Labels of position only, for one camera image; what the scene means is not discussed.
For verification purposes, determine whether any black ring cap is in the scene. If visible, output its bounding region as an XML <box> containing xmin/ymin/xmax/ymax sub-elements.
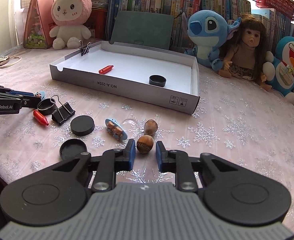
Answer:
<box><xmin>37</xmin><ymin>98</ymin><xmax>57</xmax><ymax>116</ymax></box>

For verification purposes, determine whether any brown walnut front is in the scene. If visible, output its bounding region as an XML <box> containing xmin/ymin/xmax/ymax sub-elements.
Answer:
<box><xmin>136</xmin><ymin>135</ymin><xmax>154</xmax><ymax>154</ymax></box>

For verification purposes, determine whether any brown walnut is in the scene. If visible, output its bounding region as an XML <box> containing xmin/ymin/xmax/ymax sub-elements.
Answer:
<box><xmin>136</xmin><ymin>135</ymin><xmax>154</xmax><ymax>154</ymax></box>
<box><xmin>144</xmin><ymin>119</ymin><xmax>158</xmax><ymax>137</ymax></box>

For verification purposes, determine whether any large black binder clip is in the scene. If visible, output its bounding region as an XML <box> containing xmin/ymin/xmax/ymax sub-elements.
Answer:
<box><xmin>50</xmin><ymin>95</ymin><xmax>75</xmax><ymax>126</ymax></box>

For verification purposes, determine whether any blue bear figurine charm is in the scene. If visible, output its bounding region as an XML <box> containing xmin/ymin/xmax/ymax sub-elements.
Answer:
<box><xmin>105</xmin><ymin>118</ymin><xmax>128</xmax><ymax>140</ymax></box>

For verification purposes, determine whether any clear plastic dome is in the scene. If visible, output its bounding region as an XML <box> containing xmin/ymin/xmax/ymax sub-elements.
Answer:
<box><xmin>121</xmin><ymin>119</ymin><xmax>144</xmax><ymax>138</ymax></box>

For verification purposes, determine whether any black round lid shallow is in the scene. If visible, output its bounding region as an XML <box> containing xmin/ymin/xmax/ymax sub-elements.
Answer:
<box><xmin>59</xmin><ymin>139</ymin><xmax>87</xmax><ymax>160</ymax></box>

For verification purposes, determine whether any black round lid solid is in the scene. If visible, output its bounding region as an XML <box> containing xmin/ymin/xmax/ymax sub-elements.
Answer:
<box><xmin>70</xmin><ymin>115</ymin><xmax>95</xmax><ymax>137</ymax></box>

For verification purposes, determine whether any black round cup lid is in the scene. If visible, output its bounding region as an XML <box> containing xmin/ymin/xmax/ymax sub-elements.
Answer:
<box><xmin>149</xmin><ymin>75</ymin><xmax>167</xmax><ymax>87</ymax></box>

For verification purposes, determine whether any small black binder clip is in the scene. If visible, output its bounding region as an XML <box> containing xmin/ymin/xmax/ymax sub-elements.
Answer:
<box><xmin>79</xmin><ymin>40</ymin><xmax>91</xmax><ymax>56</ymax></box>

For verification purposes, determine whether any pink house-shaped box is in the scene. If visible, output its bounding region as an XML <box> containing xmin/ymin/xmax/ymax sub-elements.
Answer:
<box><xmin>23</xmin><ymin>0</ymin><xmax>55</xmax><ymax>49</ymax></box>

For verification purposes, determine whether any white cardboard tray box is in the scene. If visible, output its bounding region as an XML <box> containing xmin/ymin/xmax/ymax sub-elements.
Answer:
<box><xmin>49</xmin><ymin>41</ymin><xmax>200</xmax><ymax>115</ymax></box>

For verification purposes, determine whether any pink bunny plush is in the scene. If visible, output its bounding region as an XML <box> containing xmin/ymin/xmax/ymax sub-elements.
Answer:
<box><xmin>49</xmin><ymin>0</ymin><xmax>92</xmax><ymax>50</ymax></box>

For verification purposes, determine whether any brown-haired doll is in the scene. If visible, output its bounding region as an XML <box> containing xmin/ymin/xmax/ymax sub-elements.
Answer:
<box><xmin>218</xmin><ymin>14</ymin><xmax>272</xmax><ymax>92</ymax></box>

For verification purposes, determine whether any green notebook case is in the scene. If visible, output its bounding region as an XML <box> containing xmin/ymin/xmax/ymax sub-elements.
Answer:
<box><xmin>110</xmin><ymin>11</ymin><xmax>174</xmax><ymax>50</ymax></box>

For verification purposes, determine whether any blue Stitch plush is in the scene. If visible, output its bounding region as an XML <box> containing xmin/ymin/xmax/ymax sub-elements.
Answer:
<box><xmin>182</xmin><ymin>10</ymin><xmax>241</xmax><ymax>71</ymax></box>

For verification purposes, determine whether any blue Doraemon plush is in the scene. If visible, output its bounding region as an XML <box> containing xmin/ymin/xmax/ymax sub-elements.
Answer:
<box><xmin>263</xmin><ymin>36</ymin><xmax>294</xmax><ymax>105</ymax></box>

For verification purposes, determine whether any red plastic basket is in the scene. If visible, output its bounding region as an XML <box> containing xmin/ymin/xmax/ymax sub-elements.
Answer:
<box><xmin>255</xmin><ymin>0</ymin><xmax>294</xmax><ymax>21</ymax></box>

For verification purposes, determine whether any beige cord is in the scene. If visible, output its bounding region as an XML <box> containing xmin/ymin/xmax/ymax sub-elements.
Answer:
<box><xmin>0</xmin><ymin>55</ymin><xmax>23</xmax><ymax>69</ymax></box>

